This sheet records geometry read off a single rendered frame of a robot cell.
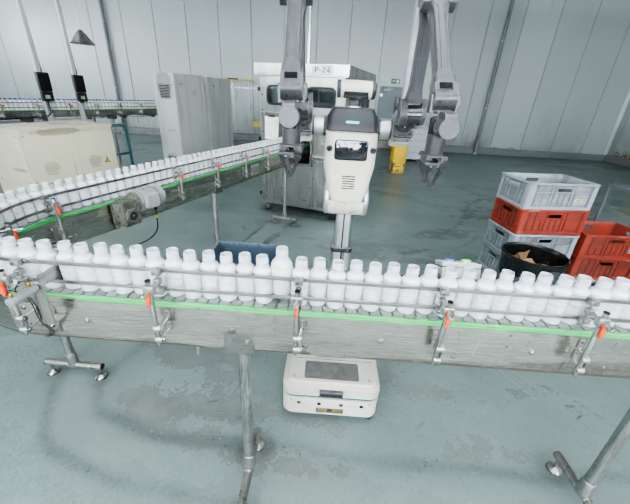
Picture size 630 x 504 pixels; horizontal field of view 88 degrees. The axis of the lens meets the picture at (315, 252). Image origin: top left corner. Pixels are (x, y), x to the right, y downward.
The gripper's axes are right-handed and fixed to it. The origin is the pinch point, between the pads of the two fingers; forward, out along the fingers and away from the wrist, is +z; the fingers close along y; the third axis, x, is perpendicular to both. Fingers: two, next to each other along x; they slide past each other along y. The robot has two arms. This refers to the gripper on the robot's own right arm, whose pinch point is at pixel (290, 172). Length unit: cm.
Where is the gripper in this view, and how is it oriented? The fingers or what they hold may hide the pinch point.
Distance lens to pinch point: 110.6
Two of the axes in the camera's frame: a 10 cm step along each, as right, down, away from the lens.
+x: 10.0, 0.6, -0.1
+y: -0.4, 4.2, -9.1
